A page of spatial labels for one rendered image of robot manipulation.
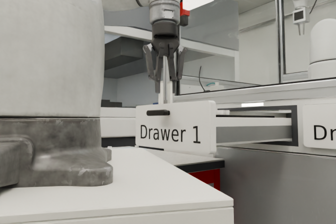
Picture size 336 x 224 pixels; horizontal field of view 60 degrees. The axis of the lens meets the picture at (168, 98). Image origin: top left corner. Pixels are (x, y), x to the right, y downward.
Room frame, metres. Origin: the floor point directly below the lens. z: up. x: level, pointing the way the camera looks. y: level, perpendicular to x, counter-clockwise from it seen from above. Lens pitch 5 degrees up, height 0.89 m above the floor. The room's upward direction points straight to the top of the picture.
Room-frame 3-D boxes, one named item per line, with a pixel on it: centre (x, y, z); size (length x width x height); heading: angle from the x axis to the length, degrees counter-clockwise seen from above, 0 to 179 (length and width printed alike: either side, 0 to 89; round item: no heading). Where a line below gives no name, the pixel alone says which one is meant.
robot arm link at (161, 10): (0.83, 0.01, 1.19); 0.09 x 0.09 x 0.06
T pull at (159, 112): (0.70, 0.02, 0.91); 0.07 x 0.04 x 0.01; 38
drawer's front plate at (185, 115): (0.71, 0.00, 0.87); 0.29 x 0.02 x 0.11; 38
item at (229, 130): (0.84, -0.17, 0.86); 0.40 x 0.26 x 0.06; 128
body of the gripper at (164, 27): (0.83, 0.01, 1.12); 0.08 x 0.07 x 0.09; 105
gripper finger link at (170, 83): (0.84, -0.01, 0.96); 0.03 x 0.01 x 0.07; 15
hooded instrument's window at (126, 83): (2.47, 0.52, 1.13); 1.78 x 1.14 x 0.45; 38
